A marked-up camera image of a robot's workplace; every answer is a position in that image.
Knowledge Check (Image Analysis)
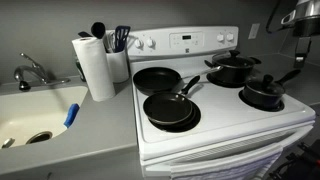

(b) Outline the black spatula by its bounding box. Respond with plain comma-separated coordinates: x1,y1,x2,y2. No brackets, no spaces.
77,30,94,39

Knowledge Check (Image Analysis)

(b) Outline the white wall outlet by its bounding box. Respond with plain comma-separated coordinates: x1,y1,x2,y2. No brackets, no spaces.
247,22,261,40

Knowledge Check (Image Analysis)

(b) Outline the green soap bottle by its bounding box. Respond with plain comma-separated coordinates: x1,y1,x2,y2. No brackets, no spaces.
74,56,87,83

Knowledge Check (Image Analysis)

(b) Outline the metal sink drain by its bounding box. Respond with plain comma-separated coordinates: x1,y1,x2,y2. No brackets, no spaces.
25,130,54,145

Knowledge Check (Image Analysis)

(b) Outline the small black saucepan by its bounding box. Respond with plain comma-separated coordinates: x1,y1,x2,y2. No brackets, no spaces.
242,68,302,108

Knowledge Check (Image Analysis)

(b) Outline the metal whisk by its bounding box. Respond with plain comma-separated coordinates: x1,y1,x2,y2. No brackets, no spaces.
105,30,118,53

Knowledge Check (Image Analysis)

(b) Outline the small black frying pan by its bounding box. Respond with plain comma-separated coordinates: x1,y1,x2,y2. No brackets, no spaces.
142,75,201,127

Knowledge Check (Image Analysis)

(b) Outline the black sink sprayer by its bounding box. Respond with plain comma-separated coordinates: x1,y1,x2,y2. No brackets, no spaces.
18,79,32,92

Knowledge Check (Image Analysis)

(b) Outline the black stove burner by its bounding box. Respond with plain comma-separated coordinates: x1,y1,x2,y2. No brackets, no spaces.
205,73,249,89
148,100,202,134
238,89,286,113

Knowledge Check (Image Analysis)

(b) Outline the metal sink stopper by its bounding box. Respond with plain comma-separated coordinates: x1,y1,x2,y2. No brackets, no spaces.
0,137,16,149

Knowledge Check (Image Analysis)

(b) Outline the white kitchen sink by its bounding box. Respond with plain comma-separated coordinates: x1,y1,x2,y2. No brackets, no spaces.
0,84,89,150

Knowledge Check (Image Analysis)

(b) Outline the small glass saucepan lid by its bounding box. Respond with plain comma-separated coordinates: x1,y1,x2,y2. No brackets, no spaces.
244,74,286,97

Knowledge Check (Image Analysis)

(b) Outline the white dish towel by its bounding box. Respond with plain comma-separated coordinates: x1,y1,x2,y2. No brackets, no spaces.
169,143,284,180

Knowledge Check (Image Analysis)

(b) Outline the blue slotted spatula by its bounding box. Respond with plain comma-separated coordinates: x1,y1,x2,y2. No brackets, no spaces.
114,25,132,53

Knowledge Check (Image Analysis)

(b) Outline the large black frying pan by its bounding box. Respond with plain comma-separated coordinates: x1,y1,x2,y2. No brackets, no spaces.
132,65,224,97

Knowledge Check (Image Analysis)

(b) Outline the white paper towel roll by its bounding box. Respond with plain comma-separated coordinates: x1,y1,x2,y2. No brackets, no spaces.
71,36,117,103

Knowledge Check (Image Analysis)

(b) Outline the chrome sink faucet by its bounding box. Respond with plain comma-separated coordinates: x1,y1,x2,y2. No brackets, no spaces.
13,52,72,86

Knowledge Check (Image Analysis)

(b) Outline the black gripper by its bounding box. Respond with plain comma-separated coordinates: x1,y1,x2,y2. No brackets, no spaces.
293,35,313,70

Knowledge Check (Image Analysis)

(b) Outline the large black two-handled pot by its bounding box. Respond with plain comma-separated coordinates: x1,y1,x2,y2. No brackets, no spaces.
203,54,262,85

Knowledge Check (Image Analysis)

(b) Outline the white electric stove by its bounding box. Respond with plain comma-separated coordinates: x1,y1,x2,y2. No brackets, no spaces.
126,25,317,180

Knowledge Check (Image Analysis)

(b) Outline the white utensil holder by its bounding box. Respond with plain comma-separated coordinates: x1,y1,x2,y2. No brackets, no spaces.
105,47,130,84

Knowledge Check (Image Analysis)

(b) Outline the black ladle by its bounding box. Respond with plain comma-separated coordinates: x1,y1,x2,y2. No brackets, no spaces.
90,21,111,54

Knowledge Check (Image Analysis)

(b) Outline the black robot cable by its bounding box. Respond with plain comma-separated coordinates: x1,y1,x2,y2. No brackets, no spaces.
265,0,284,34

